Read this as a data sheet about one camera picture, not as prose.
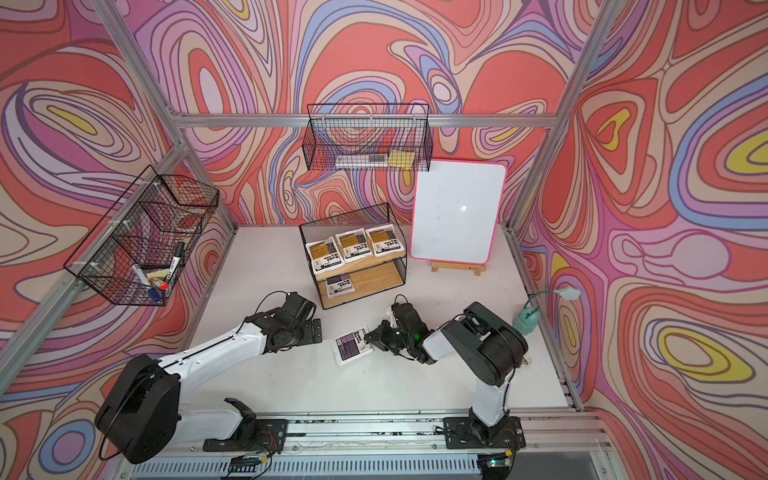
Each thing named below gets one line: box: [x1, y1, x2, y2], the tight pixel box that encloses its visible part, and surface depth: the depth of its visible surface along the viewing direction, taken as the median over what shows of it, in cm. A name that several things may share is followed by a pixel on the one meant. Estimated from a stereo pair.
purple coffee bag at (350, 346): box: [329, 326, 374, 366], surface depth 89 cm
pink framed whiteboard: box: [410, 160, 508, 265], surface depth 98 cm
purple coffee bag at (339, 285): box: [325, 272, 355, 299], surface depth 101 cm
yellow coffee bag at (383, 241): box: [365, 224, 405, 258], surface depth 93 cm
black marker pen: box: [166, 241, 185, 283], surface depth 70 cm
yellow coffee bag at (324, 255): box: [305, 236, 345, 275], surface depth 90 cm
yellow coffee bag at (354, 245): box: [335, 228, 373, 264], surface depth 92 cm
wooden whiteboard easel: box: [430, 261, 487, 276], surface depth 105 cm
